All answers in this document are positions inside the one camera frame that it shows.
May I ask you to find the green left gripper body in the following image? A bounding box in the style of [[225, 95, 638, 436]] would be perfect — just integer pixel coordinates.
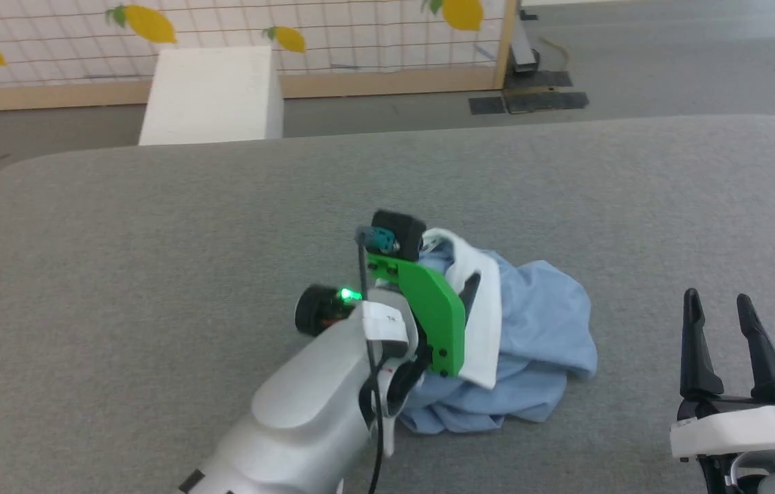
[[366, 252, 468, 379]]

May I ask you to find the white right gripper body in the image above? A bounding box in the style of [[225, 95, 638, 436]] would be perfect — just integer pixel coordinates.
[[670, 395, 775, 460]]

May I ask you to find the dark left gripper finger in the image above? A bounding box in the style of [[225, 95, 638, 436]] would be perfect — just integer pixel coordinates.
[[460, 273, 483, 320]]

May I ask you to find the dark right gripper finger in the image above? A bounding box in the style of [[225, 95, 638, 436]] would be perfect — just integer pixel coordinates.
[[680, 288, 726, 403], [735, 294, 775, 405]]

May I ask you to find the light blue polo shirt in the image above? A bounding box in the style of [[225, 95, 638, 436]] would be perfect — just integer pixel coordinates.
[[398, 228, 599, 436]]

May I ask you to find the small black floor patch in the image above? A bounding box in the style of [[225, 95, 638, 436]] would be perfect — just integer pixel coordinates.
[[468, 96, 507, 116]]

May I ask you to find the long black floor patch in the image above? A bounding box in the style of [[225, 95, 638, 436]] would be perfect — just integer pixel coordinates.
[[503, 90, 591, 115]]

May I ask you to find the white rectangular block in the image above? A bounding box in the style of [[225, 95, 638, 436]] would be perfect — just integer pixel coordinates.
[[138, 45, 285, 147]]

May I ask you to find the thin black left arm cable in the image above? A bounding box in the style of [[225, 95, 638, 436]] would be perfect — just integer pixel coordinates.
[[357, 240, 390, 494]]

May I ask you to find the dark stand base plate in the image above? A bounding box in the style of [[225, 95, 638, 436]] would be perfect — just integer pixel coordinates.
[[503, 69, 574, 91]]

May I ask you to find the tan floor cable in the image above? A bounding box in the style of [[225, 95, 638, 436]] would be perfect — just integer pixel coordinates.
[[540, 36, 571, 71]]

